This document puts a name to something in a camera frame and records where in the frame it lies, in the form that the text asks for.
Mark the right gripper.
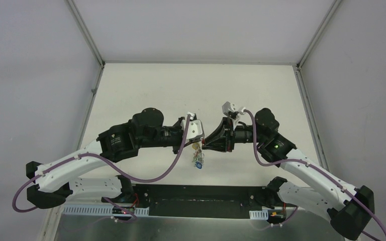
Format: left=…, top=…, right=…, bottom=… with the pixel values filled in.
left=202, top=116, right=265, bottom=152

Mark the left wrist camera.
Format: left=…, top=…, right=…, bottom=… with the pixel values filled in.
left=180, top=112, right=205, bottom=142

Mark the aluminium front rail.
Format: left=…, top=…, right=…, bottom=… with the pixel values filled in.
left=50, top=186, right=351, bottom=211

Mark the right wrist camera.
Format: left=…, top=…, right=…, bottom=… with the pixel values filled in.
left=222, top=101, right=246, bottom=130

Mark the red tag key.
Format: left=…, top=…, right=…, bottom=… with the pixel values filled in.
left=192, top=142, right=201, bottom=150

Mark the metal keyring plate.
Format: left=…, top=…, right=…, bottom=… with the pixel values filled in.
left=192, top=147, right=204, bottom=166

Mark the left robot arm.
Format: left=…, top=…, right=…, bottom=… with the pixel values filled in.
left=26, top=107, right=205, bottom=209

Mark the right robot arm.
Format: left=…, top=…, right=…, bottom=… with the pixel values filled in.
left=202, top=108, right=374, bottom=240

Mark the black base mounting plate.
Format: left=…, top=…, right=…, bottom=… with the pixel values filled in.
left=101, top=183, right=299, bottom=219

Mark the blue tag on plate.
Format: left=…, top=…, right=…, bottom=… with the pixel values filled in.
left=195, top=163, right=203, bottom=169

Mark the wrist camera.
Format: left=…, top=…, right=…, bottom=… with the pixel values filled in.
left=222, top=101, right=246, bottom=130
left=180, top=112, right=205, bottom=142

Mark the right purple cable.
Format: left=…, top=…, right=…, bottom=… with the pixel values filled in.
left=243, top=109, right=386, bottom=241

